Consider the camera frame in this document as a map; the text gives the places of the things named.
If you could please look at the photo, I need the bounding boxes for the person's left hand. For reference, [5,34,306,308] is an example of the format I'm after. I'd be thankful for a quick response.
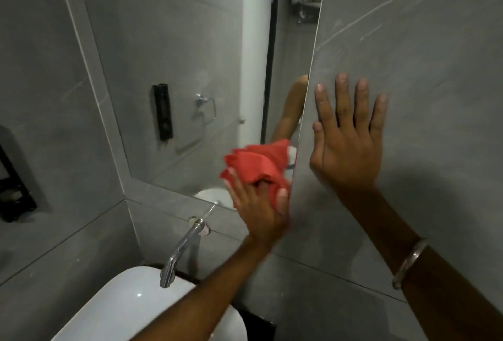
[223,168,292,246]

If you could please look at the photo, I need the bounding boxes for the person's right hand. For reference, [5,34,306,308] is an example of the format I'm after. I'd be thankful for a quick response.
[310,73,389,197]

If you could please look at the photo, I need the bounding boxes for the red cleaning cloth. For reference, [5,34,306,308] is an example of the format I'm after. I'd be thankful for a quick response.
[219,139,294,208]

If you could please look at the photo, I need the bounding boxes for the person's right forearm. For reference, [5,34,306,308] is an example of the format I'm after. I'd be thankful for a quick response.
[336,185,503,341]

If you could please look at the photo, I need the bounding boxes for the person's left forearm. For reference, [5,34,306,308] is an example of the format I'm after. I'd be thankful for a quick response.
[132,235,276,341]

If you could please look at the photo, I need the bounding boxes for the chrome faucet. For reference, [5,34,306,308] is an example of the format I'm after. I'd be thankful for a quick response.
[159,217,211,289]

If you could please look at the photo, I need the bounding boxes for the white ceramic sink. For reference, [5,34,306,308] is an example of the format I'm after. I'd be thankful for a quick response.
[51,266,248,341]

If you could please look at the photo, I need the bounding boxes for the silver bracelet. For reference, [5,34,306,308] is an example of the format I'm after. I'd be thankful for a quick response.
[392,237,428,290]

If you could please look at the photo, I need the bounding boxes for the wall mirror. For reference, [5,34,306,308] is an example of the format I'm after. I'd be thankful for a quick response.
[76,0,329,212]

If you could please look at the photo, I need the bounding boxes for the black wall holder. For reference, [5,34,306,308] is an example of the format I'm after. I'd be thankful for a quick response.
[0,144,38,223]

